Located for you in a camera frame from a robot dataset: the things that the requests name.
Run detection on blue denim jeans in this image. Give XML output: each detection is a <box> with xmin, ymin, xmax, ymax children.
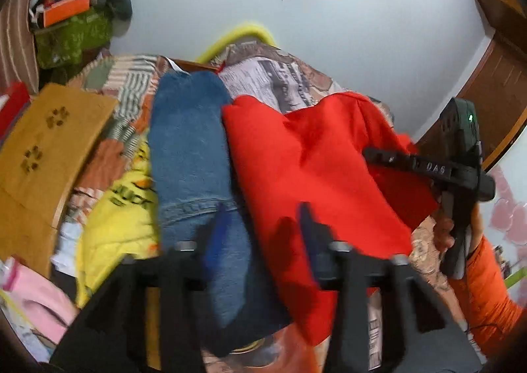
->
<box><xmin>148</xmin><ymin>71</ymin><xmax>290</xmax><ymax>358</ymax></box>

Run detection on pink garment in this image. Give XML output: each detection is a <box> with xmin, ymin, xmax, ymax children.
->
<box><xmin>1</xmin><ymin>257</ymin><xmax>78</xmax><ymax>344</ymax></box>

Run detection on right hand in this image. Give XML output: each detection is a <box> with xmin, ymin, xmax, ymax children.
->
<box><xmin>431</xmin><ymin>203</ymin><xmax>485</xmax><ymax>264</ymax></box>

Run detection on brown wooden door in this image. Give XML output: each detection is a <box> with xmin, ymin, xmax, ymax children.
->
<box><xmin>415</xmin><ymin>0</ymin><xmax>527</xmax><ymax>172</ymax></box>

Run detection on orange box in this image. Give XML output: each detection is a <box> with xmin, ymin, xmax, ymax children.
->
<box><xmin>43</xmin><ymin>0</ymin><xmax>90</xmax><ymax>28</ymax></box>

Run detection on printed newspaper-pattern bedspread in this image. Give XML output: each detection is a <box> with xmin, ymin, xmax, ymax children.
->
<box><xmin>67</xmin><ymin>42</ymin><xmax>437</xmax><ymax>372</ymax></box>

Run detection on yellow pillow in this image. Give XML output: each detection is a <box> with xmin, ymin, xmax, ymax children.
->
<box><xmin>195</xmin><ymin>22</ymin><xmax>277</xmax><ymax>64</ymax></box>

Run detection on yellow garment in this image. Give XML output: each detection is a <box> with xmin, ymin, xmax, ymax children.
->
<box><xmin>76</xmin><ymin>136</ymin><xmax>159</xmax><ymax>308</ymax></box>

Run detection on red jacket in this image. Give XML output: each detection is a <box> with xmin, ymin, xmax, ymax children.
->
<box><xmin>222</xmin><ymin>93</ymin><xmax>438</xmax><ymax>345</ymax></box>

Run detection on brown paw-print cardboard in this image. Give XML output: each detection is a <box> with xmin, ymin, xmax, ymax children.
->
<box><xmin>1</xmin><ymin>83</ymin><xmax>117</xmax><ymax>276</ymax></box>

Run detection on green patterned cloth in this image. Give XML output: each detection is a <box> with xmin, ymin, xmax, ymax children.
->
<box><xmin>34</xmin><ymin>8</ymin><xmax>113</xmax><ymax>70</ymax></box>

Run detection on orange right sleeve forearm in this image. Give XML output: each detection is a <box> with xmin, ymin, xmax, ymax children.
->
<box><xmin>448</xmin><ymin>237</ymin><xmax>526</xmax><ymax>359</ymax></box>

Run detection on striped curtain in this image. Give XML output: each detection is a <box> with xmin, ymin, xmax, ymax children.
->
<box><xmin>1</xmin><ymin>0</ymin><xmax>39</xmax><ymax>96</ymax></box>

